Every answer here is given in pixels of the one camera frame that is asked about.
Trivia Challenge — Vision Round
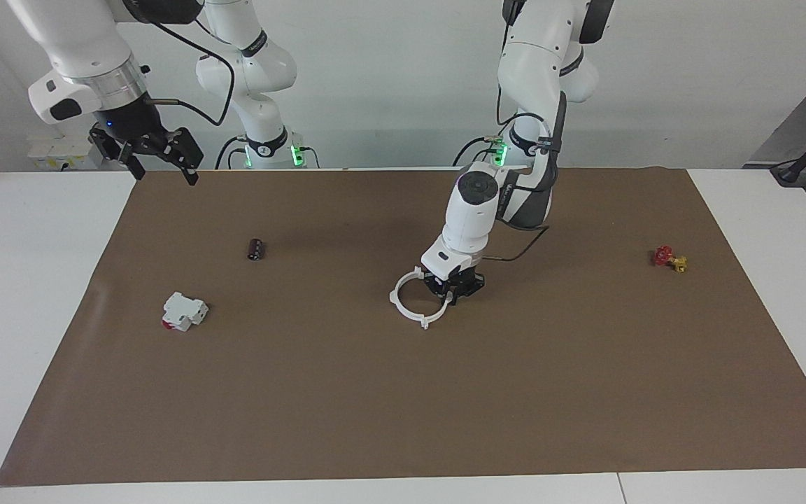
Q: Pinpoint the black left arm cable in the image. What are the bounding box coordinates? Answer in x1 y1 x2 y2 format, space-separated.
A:
480 224 551 264

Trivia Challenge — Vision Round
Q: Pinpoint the red handwheel yellow valve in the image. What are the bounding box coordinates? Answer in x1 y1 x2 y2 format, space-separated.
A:
653 246 688 273

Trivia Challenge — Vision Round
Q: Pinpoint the white power strip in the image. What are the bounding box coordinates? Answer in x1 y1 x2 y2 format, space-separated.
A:
27 136 99 171

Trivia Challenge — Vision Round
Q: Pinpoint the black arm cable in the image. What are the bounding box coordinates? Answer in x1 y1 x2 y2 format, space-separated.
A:
144 17 236 127
480 224 551 264

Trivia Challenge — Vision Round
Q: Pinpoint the brown table mat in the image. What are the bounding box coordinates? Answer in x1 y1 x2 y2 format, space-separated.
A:
0 167 806 487

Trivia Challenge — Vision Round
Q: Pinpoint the white circuit breaker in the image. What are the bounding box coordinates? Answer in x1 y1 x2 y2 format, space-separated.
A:
162 292 209 333

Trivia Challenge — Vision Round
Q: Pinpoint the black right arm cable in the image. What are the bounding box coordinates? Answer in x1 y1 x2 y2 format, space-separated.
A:
144 17 236 127

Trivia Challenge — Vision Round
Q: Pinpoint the white half ring pipe clamp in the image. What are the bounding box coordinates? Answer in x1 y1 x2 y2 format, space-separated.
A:
389 265 433 330
413 266 457 330

